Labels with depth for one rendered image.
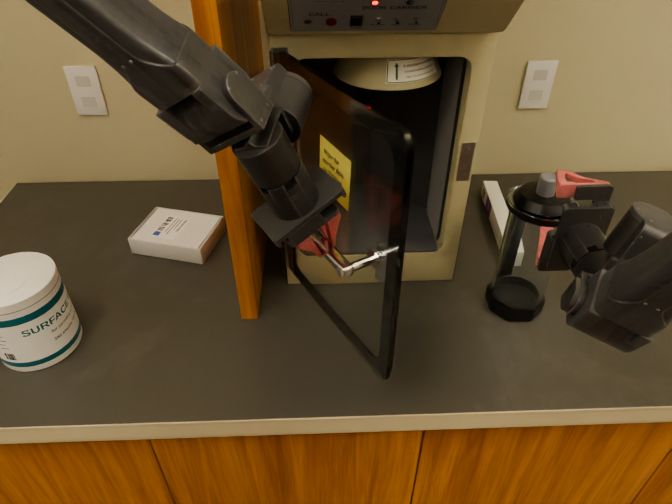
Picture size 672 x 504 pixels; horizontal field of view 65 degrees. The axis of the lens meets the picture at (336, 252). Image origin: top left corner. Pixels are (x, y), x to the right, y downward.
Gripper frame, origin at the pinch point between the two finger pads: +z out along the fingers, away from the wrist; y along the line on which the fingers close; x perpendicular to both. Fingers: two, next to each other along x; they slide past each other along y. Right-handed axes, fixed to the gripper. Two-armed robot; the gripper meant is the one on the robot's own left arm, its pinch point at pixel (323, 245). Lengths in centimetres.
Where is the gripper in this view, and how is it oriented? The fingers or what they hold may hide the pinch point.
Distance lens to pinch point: 68.4
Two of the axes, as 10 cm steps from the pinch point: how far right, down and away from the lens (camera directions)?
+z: 3.3, 5.6, 7.6
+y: -7.8, 6.2, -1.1
